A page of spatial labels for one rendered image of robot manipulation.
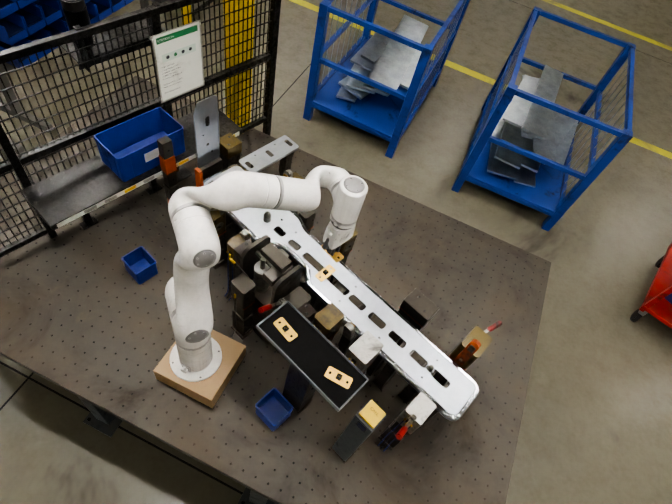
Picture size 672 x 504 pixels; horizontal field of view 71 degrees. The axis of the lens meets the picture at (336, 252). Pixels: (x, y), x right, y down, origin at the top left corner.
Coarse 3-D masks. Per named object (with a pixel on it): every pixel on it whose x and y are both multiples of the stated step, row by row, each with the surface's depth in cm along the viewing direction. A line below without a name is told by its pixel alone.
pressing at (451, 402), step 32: (256, 224) 193; (288, 224) 196; (320, 256) 190; (320, 288) 181; (352, 288) 184; (352, 320) 176; (384, 320) 178; (384, 352) 170; (416, 352) 173; (416, 384) 166; (448, 416) 161
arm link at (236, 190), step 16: (224, 176) 114; (240, 176) 114; (256, 176) 117; (272, 176) 121; (176, 192) 122; (192, 192) 118; (208, 192) 114; (224, 192) 113; (240, 192) 114; (256, 192) 116; (272, 192) 119; (176, 208) 120; (208, 208) 124; (224, 208) 116; (240, 208) 117; (272, 208) 123
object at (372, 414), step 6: (372, 402) 143; (366, 408) 142; (372, 408) 142; (378, 408) 142; (360, 414) 141; (366, 414) 141; (372, 414) 141; (378, 414) 141; (384, 414) 142; (366, 420) 140; (372, 420) 140; (378, 420) 140; (372, 426) 139
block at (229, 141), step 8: (224, 136) 210; (232, 136) 211; (224, 144) 207; (232, 144) 208; (240, 144) 210; (224, 152) 209; (232, 152) 209; (240, 152) 214; (224, 160) 214; (232, 160) 214; (224, 168) 218
